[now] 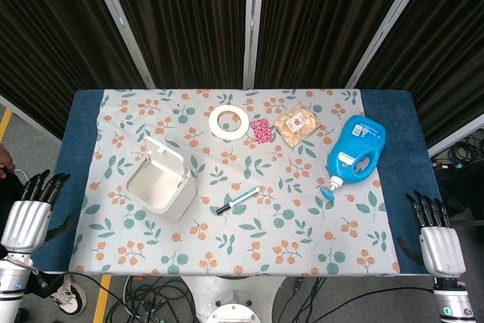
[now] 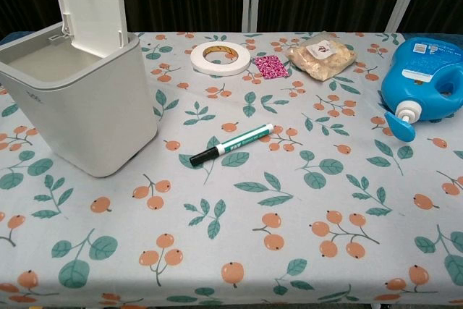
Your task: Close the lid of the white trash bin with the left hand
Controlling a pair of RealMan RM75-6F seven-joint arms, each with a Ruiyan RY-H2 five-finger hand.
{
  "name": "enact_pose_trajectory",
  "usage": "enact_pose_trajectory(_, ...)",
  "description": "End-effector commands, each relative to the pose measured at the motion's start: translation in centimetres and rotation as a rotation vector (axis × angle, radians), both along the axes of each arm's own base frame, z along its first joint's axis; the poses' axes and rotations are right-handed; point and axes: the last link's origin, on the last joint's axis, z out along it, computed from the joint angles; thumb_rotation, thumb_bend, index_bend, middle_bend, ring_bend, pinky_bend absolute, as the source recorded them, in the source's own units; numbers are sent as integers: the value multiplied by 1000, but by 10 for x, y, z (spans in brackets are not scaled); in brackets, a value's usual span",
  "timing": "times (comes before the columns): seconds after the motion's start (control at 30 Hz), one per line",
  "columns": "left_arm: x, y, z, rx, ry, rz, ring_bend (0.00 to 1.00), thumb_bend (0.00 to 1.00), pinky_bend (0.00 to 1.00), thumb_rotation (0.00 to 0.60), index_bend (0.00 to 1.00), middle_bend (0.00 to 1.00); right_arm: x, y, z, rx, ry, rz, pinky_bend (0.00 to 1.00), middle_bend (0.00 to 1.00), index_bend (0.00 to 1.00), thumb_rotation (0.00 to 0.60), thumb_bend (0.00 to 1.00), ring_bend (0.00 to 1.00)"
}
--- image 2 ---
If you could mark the white plastic trash bin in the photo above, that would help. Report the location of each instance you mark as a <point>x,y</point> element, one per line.
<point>101,113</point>

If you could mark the green white marker pen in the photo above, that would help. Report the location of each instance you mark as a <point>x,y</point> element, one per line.
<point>238,142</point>

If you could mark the white double-sided tape roll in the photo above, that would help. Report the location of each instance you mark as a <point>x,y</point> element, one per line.
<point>231,64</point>

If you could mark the pink patterned small packet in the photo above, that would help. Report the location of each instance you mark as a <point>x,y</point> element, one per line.
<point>271,67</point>

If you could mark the floral fruit-print tablecloth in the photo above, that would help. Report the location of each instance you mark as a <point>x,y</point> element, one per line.
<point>253,215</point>

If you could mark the clear bag of beige snacks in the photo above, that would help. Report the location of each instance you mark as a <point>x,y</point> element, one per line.
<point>322,56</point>

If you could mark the blue detergent pump bottle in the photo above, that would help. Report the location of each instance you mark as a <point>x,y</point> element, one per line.
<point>416,81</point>

